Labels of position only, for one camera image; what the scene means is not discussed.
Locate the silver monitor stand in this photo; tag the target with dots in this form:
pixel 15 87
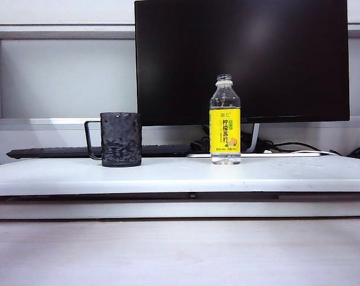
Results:
pixel 272 155

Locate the clear bottle with yellow label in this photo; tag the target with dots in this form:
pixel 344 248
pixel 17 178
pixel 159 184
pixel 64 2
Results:
pixel 225 134

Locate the white raised board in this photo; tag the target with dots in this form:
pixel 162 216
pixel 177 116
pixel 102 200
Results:
pixel 179 175

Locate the black computer keyboard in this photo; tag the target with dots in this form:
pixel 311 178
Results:
pixel 48 152

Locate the black computer monitor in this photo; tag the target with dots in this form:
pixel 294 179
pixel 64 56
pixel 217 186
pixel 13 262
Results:
pixel 242 59

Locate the aluminium partition frame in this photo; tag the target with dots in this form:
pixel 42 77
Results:
pixel 63 32

